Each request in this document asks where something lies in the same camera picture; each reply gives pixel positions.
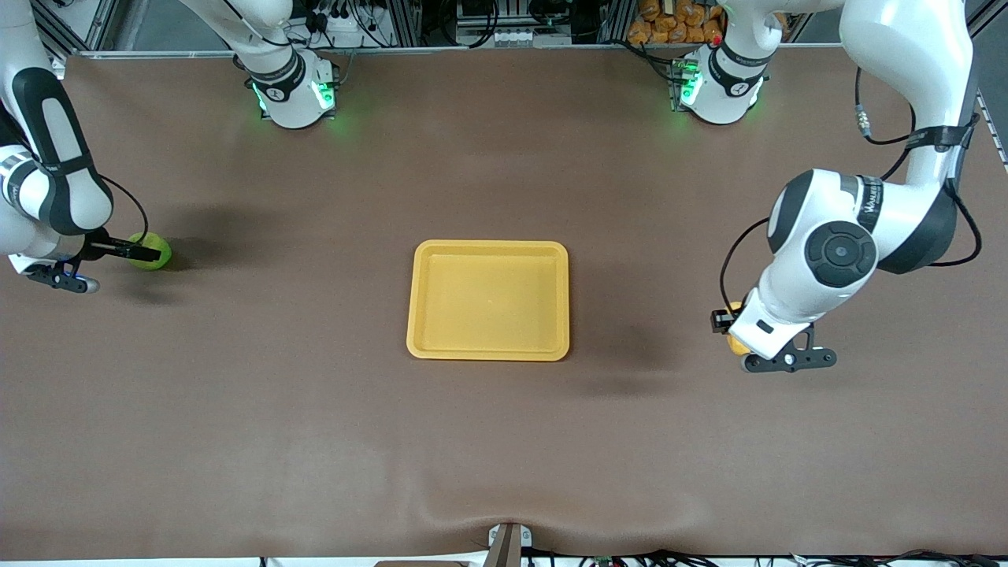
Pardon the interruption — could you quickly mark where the green apple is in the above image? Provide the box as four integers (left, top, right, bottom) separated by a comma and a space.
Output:
128, 232, 172, 272

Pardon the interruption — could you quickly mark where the yellow potato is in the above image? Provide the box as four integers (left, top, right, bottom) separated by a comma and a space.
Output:
724, 301, 751, 357

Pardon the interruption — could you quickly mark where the yellow plastic tray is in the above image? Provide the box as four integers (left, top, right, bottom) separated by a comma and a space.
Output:
406, 240, 570, 362

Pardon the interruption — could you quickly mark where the brown table mat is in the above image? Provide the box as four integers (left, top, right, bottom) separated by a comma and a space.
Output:
0, 43, 1008, 561

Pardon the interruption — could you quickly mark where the pile of orange toys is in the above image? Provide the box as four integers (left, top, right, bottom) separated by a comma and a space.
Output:
628, 0, 725, 46

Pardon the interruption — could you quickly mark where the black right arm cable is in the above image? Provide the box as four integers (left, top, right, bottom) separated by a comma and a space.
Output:
98, 175, 150, 243

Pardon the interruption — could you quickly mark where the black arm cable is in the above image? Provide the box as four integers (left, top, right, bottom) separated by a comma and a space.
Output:
98, 175, 150, 243
719, 67, 984, 316

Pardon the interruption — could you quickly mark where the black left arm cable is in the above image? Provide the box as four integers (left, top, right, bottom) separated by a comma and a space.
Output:
719, 67, 984, 316

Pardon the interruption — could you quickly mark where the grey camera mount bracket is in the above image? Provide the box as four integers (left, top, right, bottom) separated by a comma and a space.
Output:
486, 522, 533, 567

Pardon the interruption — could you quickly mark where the aluminium frame rail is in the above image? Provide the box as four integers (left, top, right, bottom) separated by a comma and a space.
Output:
51, 43, 843, 61

